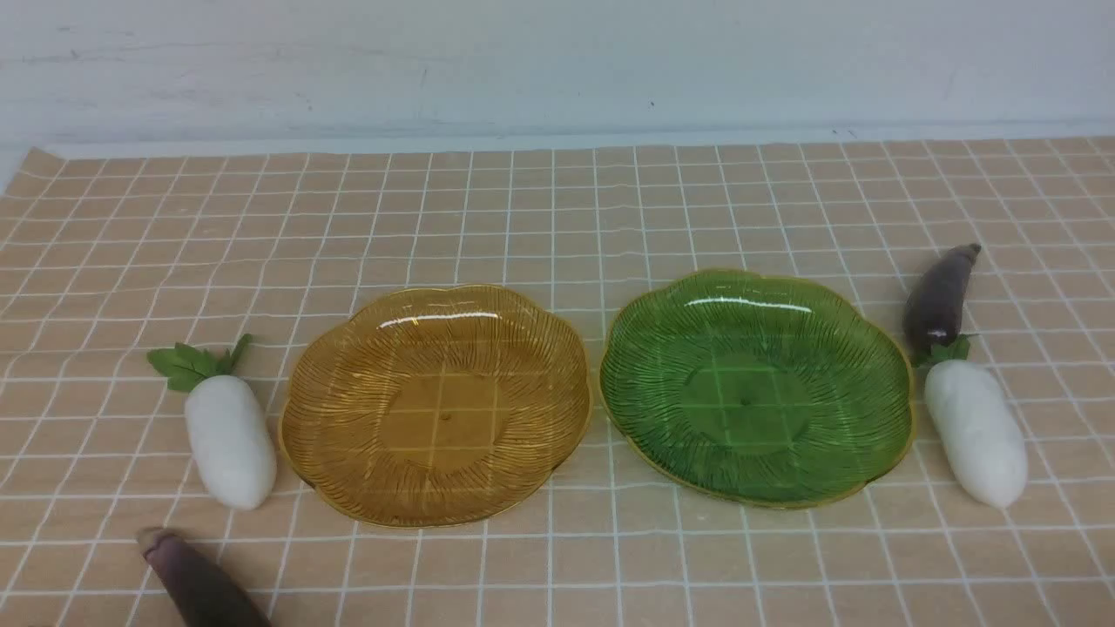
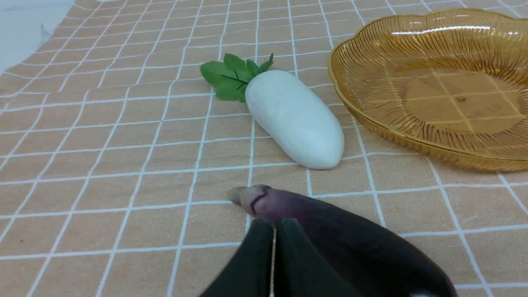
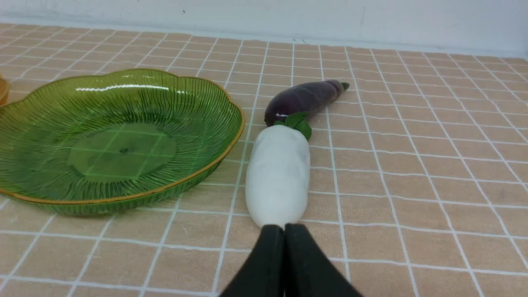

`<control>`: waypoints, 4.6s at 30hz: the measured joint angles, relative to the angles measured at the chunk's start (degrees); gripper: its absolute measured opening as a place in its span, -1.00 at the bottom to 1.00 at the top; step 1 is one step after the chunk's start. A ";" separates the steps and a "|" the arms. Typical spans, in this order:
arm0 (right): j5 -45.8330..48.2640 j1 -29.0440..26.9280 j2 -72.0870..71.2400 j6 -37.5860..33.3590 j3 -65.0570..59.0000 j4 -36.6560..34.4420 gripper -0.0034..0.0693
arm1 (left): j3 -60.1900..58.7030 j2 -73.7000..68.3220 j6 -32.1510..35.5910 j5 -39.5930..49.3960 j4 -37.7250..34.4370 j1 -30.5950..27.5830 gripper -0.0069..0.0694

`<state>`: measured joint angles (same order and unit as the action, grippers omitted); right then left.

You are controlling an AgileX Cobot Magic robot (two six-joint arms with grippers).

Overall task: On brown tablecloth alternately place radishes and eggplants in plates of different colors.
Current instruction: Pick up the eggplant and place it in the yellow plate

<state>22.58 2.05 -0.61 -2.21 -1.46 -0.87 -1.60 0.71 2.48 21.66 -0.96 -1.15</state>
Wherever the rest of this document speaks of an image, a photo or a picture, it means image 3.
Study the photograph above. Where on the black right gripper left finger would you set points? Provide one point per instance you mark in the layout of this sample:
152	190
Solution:
261	275

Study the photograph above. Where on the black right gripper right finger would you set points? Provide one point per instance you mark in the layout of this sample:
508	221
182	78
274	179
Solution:
308	271

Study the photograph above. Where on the white radish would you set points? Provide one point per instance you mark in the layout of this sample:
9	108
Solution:
279	172

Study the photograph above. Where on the purple eggplant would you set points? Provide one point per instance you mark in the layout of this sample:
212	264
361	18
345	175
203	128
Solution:
310	97

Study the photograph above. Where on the checkered beige tablecloth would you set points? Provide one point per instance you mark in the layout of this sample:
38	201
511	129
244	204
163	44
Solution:
418	178

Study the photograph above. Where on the green glass plate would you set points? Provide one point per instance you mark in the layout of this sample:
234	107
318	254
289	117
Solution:
101	144

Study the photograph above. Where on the amber glass plate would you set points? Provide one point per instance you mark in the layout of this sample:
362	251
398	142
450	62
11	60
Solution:
4	90

